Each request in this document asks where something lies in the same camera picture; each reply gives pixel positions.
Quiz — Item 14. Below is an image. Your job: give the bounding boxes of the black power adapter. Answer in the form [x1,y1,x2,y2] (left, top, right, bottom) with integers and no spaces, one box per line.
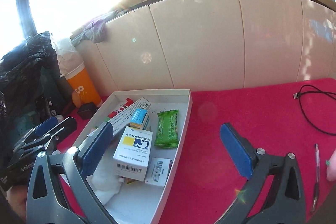
[77,102,98,120]

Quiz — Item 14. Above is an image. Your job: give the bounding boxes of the white blue medicine box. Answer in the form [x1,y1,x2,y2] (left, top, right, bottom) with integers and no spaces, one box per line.
[113,126,153,181]

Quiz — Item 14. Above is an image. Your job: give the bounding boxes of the long white grey box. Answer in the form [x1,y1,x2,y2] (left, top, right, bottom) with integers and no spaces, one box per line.
[107,97,151,131]

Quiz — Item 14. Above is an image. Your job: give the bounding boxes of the small blue white box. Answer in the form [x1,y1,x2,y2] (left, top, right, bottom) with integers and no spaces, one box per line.
[129,109,150,130]

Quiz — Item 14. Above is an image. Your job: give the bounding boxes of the white barcode packet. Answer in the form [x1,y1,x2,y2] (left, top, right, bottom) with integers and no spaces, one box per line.
[144,157,173,187]

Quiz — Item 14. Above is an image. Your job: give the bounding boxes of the green snack packet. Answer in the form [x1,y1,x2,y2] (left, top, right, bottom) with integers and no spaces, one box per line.
[154,109,179,149]

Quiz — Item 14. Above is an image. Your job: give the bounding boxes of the person's left hand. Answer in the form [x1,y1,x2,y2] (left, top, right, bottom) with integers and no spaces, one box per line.
[6,185,27,223]

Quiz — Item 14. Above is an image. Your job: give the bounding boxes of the white shallow box tray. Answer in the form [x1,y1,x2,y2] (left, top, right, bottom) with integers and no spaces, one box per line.
[73,89,193,223]

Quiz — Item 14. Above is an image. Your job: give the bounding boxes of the orange fruit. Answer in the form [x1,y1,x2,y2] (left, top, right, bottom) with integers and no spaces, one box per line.
[71,91,83,108]

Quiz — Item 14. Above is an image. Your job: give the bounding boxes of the black pen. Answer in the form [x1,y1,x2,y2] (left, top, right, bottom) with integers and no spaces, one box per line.
[310,143,321,214]

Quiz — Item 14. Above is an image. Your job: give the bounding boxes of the orange paper cup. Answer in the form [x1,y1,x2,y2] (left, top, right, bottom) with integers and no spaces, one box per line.
[65,62,102,107]

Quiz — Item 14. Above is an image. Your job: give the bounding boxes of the black plastic bag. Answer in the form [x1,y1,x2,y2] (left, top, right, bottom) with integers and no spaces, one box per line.
[0,31,63,135]

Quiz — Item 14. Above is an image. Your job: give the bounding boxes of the grey cloth on sill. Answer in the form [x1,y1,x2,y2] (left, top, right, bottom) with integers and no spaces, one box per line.
[70,10,126,46]

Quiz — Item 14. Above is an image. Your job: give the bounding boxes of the black usb cable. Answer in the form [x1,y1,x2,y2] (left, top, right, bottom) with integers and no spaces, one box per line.
[293,84,336,136]

